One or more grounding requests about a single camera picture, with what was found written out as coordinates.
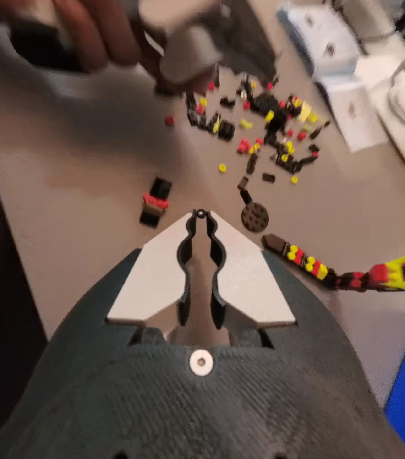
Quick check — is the open instruction booklet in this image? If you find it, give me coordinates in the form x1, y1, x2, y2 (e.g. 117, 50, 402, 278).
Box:
277, 4, 393, 153

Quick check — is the pile of loose lego pieces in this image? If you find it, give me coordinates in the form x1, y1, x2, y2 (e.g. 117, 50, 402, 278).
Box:
164, 73, 332, 205

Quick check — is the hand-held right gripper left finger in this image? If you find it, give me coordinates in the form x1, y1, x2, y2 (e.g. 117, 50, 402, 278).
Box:
106, 212, 197, 328

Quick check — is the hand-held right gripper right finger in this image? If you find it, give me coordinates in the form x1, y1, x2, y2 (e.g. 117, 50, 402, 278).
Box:
206, 211, 296, 330

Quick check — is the small black red lego assembly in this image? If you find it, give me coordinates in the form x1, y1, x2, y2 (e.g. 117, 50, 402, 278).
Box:
139, 176, 173, 229

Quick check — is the person's left hand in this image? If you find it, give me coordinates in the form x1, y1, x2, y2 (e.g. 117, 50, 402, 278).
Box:
0, 0, 164, 74

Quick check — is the black round lego plate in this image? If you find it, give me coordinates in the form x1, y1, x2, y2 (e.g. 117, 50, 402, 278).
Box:
241, 202, 270, 233

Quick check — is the white flat stand base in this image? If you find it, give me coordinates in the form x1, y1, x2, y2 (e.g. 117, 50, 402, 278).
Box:
353, 32, 405, 171

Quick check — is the long lego snake model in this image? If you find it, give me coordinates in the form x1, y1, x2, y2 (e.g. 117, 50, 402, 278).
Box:
262, 233, 405, 293

